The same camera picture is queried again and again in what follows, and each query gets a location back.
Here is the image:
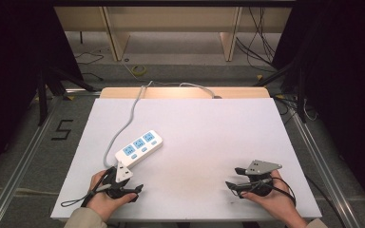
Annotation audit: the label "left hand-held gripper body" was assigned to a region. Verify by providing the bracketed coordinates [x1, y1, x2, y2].
[101, 161, 134, 200]

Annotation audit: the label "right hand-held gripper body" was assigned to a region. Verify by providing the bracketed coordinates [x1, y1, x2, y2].
[244, 159, 283, 198]

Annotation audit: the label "white power strip blue sockets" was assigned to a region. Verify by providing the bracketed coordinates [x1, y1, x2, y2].
[114, 129, 164, 169]

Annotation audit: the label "person's left hand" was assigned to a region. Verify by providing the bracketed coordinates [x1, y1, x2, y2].
[86, 169, 139, 223]

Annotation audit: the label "person's right hand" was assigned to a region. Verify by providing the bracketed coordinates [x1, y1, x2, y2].
[240, 169, 299, 223]

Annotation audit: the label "white table cover sheet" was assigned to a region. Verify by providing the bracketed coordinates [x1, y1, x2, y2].
[50, 97, 323, 221]

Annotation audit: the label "black metal stand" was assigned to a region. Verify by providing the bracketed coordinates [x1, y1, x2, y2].
[35, 65, 97, 127]
[252, 61, 309, 124]

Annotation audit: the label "yellow tape roll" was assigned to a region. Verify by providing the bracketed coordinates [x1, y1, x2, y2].
[130, 65, 147, 77]

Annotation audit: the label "beige wooden desk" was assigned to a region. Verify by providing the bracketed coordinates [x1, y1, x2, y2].
[53, 6, 293, 63]

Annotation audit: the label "black gripper strap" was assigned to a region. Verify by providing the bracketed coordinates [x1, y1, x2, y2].
[81, 166, 117, 209]

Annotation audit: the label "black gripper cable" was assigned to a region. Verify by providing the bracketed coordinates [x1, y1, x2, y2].
[270, 176, 298, 207]

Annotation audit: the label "grey power strip cable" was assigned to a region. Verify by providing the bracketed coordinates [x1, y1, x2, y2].
[103, 80, 222, 169]

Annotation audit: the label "grey gripper cord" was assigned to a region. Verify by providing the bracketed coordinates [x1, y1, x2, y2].
[60, 184, 112, 208]

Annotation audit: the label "aluminium floor rail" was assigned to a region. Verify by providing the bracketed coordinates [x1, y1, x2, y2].
[284, 104, 364, 228]
[0, 94, 63, 228]

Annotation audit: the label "thin black floor cable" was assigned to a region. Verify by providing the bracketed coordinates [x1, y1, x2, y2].
[73, 49, 106, 82]

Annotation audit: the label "bundle of black cables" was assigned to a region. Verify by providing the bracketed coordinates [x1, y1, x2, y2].
[235, 6, 283, 74]

